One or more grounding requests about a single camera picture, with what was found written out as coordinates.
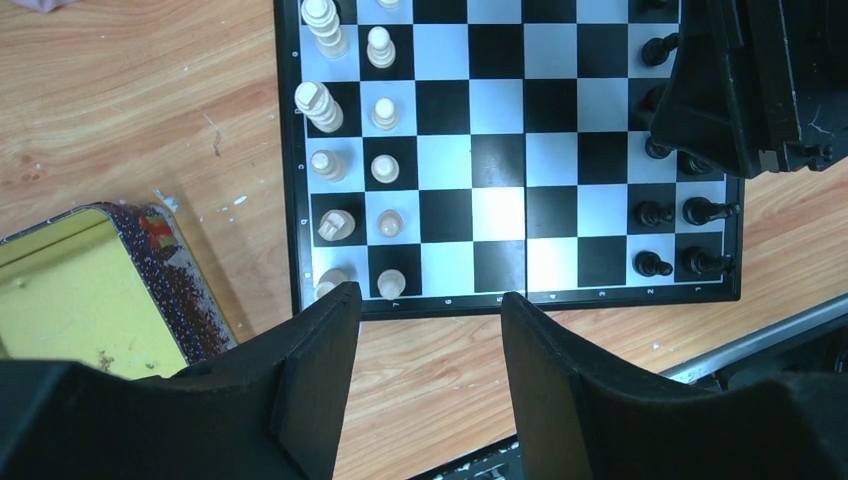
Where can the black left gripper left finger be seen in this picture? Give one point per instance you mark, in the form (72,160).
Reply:
(270,408)

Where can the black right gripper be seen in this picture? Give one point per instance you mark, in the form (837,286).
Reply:
(758,86)

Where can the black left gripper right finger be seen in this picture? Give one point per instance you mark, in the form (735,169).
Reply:
(582,412)

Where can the black and white chessboard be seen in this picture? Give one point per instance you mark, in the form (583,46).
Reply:
(521,149)

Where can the white chess piece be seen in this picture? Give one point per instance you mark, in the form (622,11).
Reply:
(390,224)
(336,225)
(323,21)
(391,284)
(385,114)
(385,168)
(329,165)
(380,50)
(315,101)
(328,281)

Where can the gold metal tin tray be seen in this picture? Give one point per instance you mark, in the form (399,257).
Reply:
(115,287)

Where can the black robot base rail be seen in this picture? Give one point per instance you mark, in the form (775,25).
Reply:
(812,341)

